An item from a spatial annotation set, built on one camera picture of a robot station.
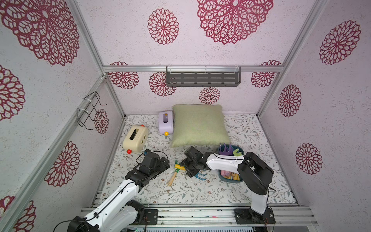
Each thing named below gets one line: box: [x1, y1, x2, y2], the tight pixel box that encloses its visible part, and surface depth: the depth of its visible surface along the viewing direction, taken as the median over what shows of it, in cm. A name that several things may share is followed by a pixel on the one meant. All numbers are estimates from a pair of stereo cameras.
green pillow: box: [170, 103, 230, 148], surface depth 99 cm
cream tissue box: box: [122, 124, 149, 155], surface depth 96 cm
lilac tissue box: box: [158, 110, 174, 137], surface depth 105 cm
